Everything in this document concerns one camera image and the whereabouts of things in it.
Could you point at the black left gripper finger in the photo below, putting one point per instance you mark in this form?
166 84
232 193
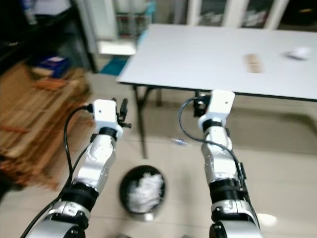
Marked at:
124 106

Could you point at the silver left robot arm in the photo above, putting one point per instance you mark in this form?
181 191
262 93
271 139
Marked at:
99 163

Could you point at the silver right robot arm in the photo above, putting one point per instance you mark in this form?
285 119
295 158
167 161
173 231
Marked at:
220 163

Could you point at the black round rubbish bin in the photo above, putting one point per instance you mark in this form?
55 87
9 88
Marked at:
126 196

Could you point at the teal floor mat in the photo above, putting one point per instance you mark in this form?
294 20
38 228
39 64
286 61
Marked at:
114 65

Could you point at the clear plastic bottle blue cap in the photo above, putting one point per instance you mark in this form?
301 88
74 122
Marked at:
180 142

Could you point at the white folding table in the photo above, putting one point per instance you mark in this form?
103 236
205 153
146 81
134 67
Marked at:
203 54

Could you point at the white crumpled plastic bag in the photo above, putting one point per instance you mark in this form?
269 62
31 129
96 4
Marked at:
146 192

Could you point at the blue printed box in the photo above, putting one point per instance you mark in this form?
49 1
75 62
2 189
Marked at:
52 65

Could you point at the wooden slat pallet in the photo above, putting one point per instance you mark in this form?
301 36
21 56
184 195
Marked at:
34 129

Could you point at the white framed glass cabinet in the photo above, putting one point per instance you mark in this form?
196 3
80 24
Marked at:
237 12

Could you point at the black desk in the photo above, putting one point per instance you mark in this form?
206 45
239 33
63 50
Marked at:
25 29

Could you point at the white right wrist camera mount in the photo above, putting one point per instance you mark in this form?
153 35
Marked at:
223 104

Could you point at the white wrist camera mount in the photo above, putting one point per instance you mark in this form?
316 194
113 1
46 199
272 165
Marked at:
104 113
223 104

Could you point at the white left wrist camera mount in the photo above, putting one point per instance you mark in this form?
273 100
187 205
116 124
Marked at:
104 113

